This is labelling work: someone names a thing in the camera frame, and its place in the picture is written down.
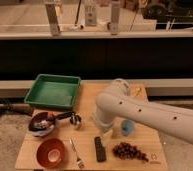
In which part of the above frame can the silver fork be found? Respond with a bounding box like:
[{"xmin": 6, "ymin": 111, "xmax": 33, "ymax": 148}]
[{"xmin": 69, "ymin": 139, "xmax": 84, "ymax": 169}]

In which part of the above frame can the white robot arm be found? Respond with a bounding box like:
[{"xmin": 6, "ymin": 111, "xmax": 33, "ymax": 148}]
[{"xmin": 92, "ymin": 79, "xmax": 193, "ymax": 144}]

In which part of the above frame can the yellow banana toy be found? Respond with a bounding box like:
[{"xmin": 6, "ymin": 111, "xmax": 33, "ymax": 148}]
[{"xmin": 134, "ymin": 87, "xmax": 142, "ymax": 97}]

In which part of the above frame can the green plastic tray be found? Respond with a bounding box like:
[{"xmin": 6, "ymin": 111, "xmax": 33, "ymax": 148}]
[{"xmin": 24, "ymin": 74, "xmax": 81, "ymax": 110}]

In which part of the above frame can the blue plastic cup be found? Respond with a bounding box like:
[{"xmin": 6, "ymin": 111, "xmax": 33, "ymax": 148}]
[{"xmin": 121, "ymin": 120, "xmax": 134, "ymax": 136}]

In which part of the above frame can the dark bowl with food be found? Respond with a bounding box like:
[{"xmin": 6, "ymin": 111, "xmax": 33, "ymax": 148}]
[{"xmin": 28, "ymin": 112, "xmax": 55, "ymax": 137}]

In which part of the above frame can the black remote control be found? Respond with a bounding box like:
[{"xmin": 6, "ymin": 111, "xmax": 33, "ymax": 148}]
[{"xmin": 94, "ymin": 137, "xmax": 106, "ymax": 162}]

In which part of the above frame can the bunch of dark grapes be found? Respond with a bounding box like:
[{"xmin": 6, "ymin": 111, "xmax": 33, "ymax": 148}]
[{"xmin": 112, "ymin": 142, "xmax": 149, "ymax": 162}]

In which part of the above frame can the red bowl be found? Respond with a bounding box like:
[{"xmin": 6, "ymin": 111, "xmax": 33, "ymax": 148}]
[{"xmin": 36, "ymin": 138, "xmax": 65, "ymax": 169}]

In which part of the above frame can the black-handled metal measuring cup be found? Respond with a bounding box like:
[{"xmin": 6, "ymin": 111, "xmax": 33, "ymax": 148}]
[{"xmin": 56, "ymin": 111, "xmax": 82, "ymax": 130}]

